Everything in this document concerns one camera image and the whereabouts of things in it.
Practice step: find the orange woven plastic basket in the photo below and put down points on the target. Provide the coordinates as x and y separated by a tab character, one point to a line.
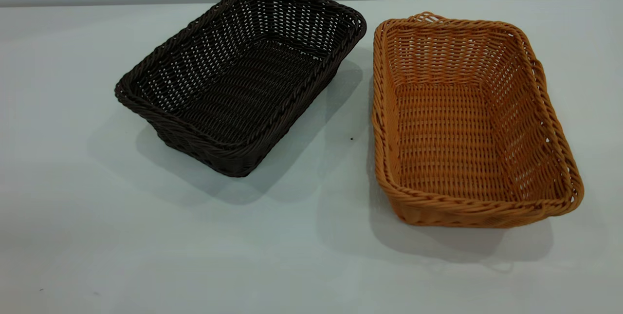
448	129

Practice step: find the black woven plastic basket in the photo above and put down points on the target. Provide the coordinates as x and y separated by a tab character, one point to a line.
243	85

